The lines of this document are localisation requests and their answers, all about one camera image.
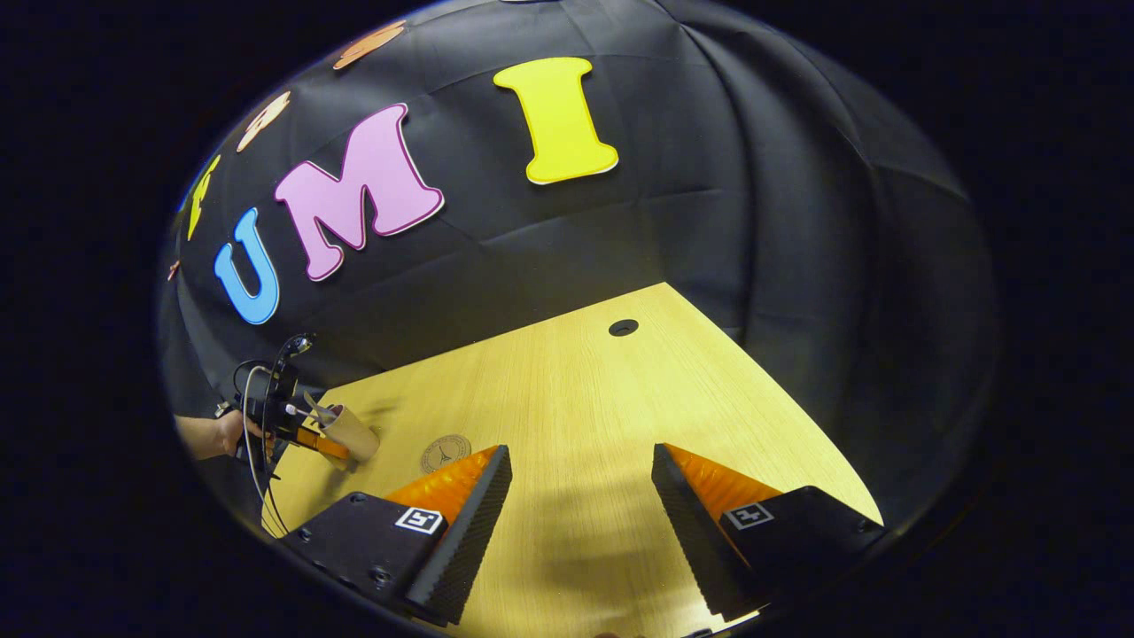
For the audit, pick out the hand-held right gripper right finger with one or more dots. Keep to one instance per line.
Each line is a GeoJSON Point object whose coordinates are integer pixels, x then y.
{"type": "Point", "coordinates": [687, 532]}

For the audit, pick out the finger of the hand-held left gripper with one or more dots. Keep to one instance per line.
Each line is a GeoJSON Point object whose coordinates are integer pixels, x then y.
{"type": "Point", "coordinates": [323, 445]}

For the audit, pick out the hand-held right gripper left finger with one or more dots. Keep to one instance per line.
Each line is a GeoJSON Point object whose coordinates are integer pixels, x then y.
{"type": "Point", "coordinates": [469, 532]}

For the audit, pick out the pink toothbrush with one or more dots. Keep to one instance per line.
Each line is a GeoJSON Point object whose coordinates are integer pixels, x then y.
{"type": "Point", "coordinates": [297, 410]}

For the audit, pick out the beige cup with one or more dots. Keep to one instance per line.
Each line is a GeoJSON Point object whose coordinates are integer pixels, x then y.
{"type": "Point", "coordinates": [354, 432]}

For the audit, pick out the white toothpaste tube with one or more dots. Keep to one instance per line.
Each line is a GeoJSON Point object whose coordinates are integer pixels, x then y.
{"type": "Point", "coordinates": [321, 410]}

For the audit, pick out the round brown coaster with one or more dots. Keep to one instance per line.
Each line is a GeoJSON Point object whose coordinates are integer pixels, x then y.
{"type": "Point", "coordinates": [446, 454]}

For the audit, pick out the yellow wooden desktop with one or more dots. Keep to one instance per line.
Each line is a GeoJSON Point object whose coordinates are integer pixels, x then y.
{"type": "Point", "coordinates": [576, 399]}

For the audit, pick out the black backdrop cloth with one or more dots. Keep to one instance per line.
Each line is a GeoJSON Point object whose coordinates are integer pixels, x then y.
{"type": "Point", "coordinates": [620, 239]}

